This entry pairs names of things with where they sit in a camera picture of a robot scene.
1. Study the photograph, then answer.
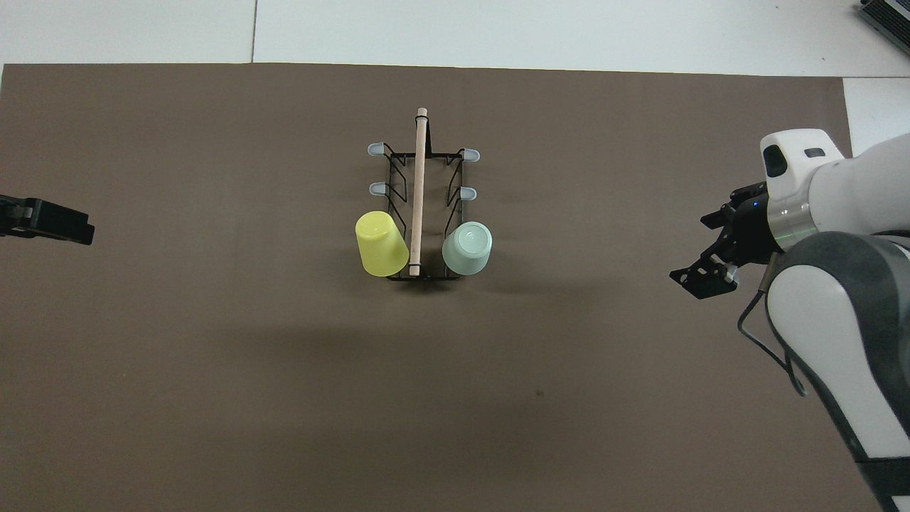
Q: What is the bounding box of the pale green plastic cup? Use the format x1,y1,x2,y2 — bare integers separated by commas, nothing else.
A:
441,221,493,276

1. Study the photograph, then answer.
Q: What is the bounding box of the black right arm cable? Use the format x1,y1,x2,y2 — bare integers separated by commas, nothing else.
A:
738,270,811,398

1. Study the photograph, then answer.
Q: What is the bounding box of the brown table mat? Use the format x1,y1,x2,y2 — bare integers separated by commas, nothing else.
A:
0,63,898,512

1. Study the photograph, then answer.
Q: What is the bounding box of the dark ribbed device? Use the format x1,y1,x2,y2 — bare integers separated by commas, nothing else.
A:
857,0,910,36

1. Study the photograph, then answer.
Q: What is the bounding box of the black wire cup rack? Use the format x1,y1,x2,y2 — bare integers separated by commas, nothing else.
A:
368,107,482,282

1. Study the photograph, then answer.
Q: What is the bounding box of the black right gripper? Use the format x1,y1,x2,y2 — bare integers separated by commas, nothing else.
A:
669,183,783,300

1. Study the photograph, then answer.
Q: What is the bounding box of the yellow plastic cup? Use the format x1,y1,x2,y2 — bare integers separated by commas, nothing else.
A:
355,210,410,277

